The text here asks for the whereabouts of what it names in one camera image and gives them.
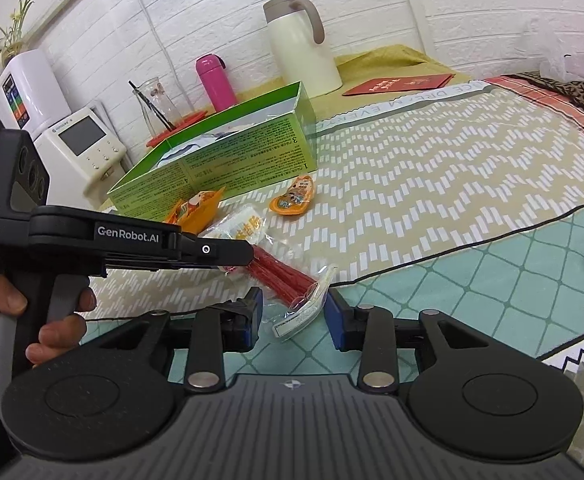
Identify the green cardboard box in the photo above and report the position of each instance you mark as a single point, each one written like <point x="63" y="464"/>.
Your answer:
<point x="232" y="155"/>

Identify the white yellow snack packet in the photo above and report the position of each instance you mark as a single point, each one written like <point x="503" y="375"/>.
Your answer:
<point x="242" y="225"/>

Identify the leopard patterned cloth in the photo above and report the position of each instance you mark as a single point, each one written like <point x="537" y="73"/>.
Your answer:
<point x="562" y="87"/>

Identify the orange snack packet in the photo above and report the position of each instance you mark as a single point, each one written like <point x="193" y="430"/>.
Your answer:
<point x="197" y="207"/>

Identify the green potted plant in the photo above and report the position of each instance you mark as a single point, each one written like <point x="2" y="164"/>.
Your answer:
<point x="12" y="30"/>

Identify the red plastic basket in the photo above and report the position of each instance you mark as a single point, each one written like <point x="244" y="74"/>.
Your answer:
<point x="177" y="127"/>

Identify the white wall conduit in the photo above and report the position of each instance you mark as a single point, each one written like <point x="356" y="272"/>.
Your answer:
<point x="414" y="5"/>

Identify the white water purifier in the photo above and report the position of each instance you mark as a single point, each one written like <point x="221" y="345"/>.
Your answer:
<point x="27" y="90"/>

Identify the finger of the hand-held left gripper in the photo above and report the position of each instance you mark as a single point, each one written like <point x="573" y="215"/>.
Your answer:
<point x="217" y="251"/>

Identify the white appliance with screen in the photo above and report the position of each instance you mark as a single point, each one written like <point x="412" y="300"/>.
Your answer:
<point x="82" y="155"/>

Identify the orange plaid cloth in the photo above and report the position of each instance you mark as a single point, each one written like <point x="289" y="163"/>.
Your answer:
<point x="547" y="105"/>

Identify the orange cartoon jelly packet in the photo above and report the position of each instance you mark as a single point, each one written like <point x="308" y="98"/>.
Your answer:
<point x="292" y="195"/>

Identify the patterned tablecloth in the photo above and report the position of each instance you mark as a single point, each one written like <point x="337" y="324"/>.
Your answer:
<point x="422" y="170"/>

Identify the yellow cloth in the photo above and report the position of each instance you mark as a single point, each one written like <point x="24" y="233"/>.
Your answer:
<point x="392" y="60"/>

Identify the person's left hand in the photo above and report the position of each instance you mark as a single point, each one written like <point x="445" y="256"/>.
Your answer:
<point x="64" y="332"/>

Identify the pink thermos bottle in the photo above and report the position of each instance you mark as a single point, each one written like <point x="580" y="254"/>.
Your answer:
<point x="217" y="85"/>

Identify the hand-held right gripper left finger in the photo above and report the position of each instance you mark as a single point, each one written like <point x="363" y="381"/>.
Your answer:
<point x="253" y="320"/>

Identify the red envelope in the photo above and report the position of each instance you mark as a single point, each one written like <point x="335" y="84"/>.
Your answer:
<point x="397" y="84"/>

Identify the glass carafe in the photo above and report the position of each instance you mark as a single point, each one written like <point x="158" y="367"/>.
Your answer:
<point x="164" y="102"/>

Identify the red stick snack packet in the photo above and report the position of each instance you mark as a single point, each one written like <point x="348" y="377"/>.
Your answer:
<point x="282" y="275"/>

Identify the cream thermal jug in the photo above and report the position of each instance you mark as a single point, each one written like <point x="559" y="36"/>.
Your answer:
<point x="302" y="50"/>

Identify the clear plastic bag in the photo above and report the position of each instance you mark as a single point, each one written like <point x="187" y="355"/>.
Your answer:
<point x="567" y="60"/>

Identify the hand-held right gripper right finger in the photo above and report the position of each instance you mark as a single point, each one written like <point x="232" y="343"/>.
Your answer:
<point x="333" y="322"/>

